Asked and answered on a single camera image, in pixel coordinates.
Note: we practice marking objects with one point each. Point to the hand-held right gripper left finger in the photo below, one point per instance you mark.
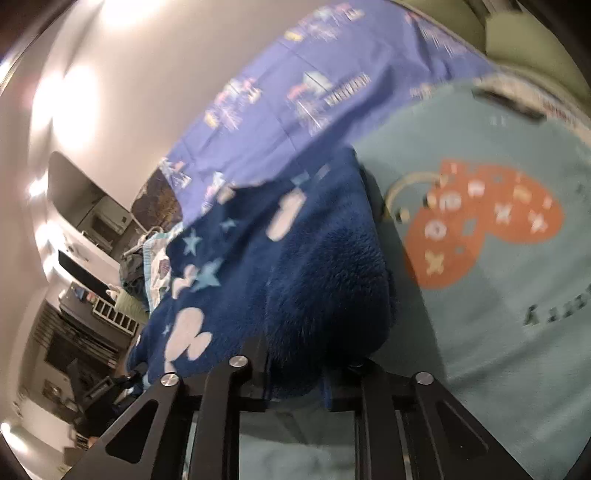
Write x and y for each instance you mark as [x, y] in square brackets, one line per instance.
[256, 383]

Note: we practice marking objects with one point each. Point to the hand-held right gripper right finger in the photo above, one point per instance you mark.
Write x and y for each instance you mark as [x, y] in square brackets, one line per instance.
[339, 387]

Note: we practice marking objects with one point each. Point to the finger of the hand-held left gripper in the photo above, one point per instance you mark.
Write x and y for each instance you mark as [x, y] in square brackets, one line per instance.
[115, 385]

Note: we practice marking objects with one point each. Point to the blue star print fleece pajama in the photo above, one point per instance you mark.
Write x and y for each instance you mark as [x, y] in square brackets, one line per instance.
[314, 277]

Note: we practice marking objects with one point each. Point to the dark clothes heap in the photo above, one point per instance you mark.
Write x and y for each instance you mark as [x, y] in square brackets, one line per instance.
[131, 263]

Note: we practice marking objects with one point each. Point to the white open shelf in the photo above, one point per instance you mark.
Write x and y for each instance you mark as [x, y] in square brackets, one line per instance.
[115, 316]

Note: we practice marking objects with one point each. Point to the green cushion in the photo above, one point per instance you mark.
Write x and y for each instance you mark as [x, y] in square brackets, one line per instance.
[129, 307]

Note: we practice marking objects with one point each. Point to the white printed quilt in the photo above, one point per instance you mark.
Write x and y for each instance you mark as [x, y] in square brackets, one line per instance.
[159, 272]

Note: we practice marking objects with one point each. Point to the teal printed blanket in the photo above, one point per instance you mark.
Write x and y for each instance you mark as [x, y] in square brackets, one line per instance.
[485, 323]

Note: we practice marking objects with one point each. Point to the dark printed headboard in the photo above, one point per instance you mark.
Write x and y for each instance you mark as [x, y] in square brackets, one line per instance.
[154, 203]

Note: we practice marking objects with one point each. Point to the purple tree print sheet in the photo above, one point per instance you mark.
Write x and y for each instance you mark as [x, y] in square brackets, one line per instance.
[277, 115]

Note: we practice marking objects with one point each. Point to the black remote control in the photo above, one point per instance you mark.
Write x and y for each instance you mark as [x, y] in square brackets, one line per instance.
[508, 104]

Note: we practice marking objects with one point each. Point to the large green pillow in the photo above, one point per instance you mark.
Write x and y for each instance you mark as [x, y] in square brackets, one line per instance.
[526, 41]

